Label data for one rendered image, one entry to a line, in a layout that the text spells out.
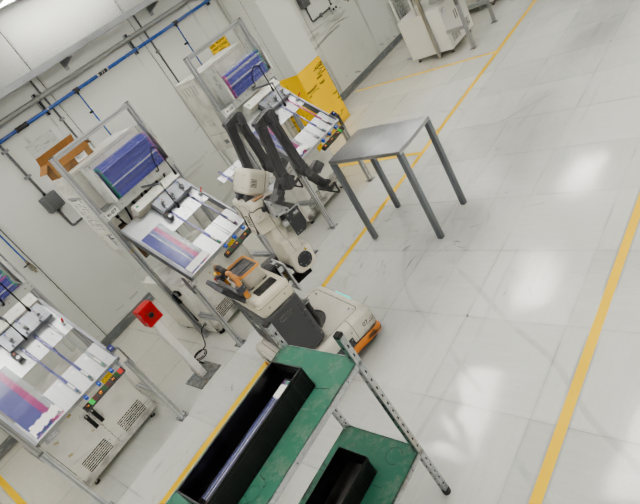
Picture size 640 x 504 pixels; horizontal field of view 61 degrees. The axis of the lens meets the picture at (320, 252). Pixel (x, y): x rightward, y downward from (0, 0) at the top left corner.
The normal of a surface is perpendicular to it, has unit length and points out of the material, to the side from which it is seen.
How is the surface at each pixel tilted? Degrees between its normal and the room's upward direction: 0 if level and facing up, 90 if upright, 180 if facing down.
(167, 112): 90
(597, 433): 0
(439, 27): 90
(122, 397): 90
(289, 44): 90
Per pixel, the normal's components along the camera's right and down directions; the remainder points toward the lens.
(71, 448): 0.70, 0.00
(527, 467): -0.48, -0.74
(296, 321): 0.54, 0.18
